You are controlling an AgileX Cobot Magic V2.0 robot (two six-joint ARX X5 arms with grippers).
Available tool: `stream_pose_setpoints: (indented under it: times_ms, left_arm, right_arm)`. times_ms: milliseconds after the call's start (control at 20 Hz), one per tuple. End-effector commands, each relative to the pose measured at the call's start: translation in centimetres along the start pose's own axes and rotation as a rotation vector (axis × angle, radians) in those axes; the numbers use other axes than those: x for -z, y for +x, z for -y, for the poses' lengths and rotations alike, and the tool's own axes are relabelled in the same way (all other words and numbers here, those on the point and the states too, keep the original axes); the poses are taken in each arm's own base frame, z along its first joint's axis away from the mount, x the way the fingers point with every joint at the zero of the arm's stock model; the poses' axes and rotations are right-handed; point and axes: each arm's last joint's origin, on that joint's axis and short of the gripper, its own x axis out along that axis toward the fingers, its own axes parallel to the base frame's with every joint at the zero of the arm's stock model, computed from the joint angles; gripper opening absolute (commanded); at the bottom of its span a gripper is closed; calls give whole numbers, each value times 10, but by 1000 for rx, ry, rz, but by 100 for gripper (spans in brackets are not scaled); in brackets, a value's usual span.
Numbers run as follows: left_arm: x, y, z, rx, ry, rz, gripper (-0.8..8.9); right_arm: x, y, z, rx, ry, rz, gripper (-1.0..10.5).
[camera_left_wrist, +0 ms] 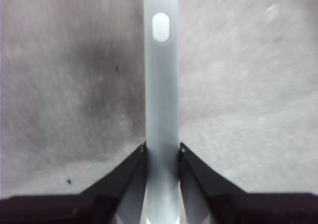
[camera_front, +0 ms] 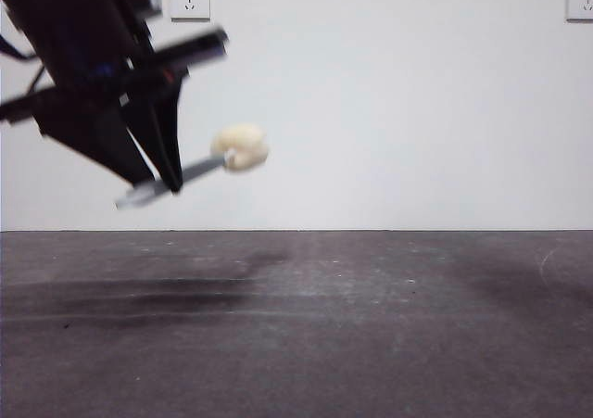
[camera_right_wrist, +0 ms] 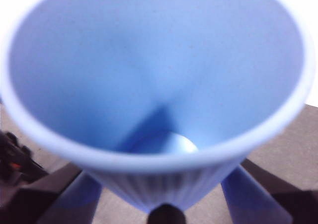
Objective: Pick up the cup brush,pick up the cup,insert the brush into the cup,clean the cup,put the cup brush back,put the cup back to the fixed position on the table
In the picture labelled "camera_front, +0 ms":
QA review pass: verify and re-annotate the grey handle sponge cup brush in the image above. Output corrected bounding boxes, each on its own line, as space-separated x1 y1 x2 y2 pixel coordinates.
114 123 270 210

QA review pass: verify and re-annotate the white wall socket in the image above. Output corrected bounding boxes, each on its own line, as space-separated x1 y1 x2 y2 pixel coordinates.
564 0 593 22
162 0 211 22

